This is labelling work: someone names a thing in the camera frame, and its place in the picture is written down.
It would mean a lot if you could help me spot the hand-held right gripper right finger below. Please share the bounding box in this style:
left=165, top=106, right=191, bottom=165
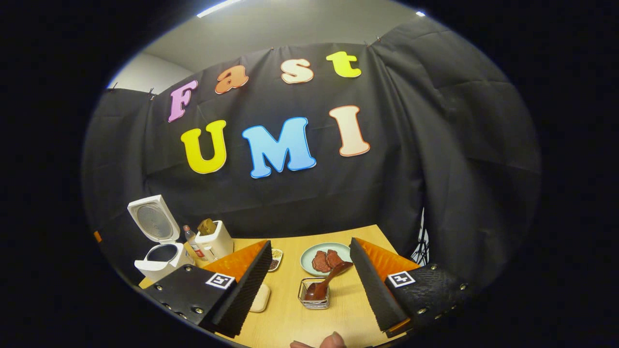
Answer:
left=349, top=237, right=470, bottom=339

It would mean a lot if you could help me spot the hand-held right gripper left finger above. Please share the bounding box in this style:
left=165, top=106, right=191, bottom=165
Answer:
left=144, top=240, right=273, bottom=339

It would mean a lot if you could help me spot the brown wooden spoon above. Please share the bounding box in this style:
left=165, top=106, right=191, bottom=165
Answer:
left=304, top=261, right=354, bottom=301

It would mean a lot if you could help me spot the clear chopstick holder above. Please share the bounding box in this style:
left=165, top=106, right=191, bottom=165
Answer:
left=298, top=277, right=330, bottom=310

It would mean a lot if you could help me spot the white rice cooker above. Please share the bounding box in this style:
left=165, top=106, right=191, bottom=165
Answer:
left=127, top=195, right=194, bottom=283

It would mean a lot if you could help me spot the white toaster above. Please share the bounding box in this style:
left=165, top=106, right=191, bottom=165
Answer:
left=195, top=220, right=235, bottom=261

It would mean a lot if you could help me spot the pale green plate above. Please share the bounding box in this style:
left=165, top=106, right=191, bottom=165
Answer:
left=300, top=242, right=353, bottom=277

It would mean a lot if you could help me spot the metal stand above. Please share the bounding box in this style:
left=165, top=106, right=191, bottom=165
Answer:
left=411, top=208, right=431, bottom=266

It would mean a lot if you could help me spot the clear bottle with red cap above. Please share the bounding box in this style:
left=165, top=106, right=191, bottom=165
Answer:
left=183, top=225, right=206, bottom=261

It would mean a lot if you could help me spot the black backdrop cloth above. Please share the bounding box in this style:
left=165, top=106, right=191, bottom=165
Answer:
left=81, top=19, right=541, bottom=290

